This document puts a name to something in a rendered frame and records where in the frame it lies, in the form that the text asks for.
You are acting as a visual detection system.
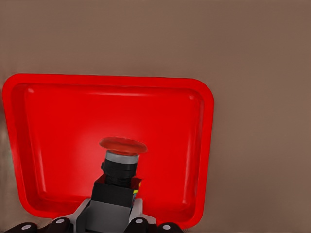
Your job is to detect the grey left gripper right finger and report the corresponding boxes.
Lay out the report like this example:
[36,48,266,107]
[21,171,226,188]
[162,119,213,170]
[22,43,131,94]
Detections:
[126,198,156,233]

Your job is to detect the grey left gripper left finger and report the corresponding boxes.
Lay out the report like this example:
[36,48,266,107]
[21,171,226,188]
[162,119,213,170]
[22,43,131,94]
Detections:
[47,198,92,233]

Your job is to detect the red mushroom push-button switch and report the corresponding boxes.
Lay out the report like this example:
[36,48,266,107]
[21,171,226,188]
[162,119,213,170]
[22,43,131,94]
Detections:
[82,136,148,233]

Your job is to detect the red plastic tray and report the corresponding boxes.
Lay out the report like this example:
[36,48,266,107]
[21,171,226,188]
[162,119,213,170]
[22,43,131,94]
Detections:
[2,73,215,229]

